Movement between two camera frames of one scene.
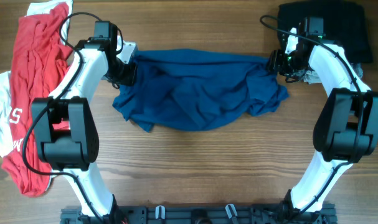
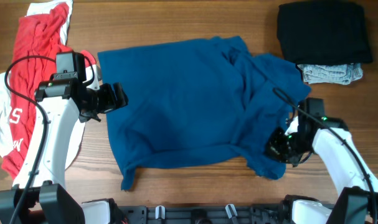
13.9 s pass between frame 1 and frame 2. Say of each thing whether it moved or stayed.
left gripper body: moved
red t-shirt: stayed
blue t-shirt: moved
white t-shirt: stayed
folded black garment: stayed
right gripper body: moved
